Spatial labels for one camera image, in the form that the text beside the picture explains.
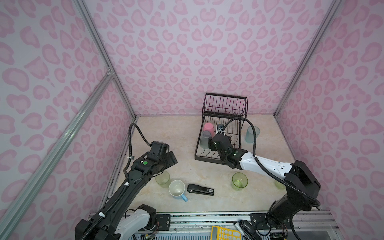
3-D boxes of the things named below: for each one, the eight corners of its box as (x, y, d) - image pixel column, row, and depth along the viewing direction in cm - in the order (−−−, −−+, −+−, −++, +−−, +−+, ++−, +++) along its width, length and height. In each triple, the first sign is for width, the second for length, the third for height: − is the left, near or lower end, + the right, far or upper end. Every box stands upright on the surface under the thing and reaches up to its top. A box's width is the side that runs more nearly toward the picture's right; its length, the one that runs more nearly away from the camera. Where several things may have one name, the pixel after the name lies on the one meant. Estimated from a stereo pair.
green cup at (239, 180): (231, 190, 85) (234, 185, 78) (229, 178, 90) (232, 172, 82) (245, 190, 85) (249, 184, 78) (242, 178, 90) (246, 172, 82)
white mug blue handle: (170, 203, 81) (167, 198, 73) (172, 186, 86) (169, 179, 79) (187, 203, 81) (186, 198, 73) (188, 186, 86) (187, 179, 79)
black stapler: (187, 192, 85) (186, 188, 81) (188, 186, 87) (188, 183, 83) (213, 196, 83) (214, 193, 79) (213, 190, 85) (214, 187, 81)
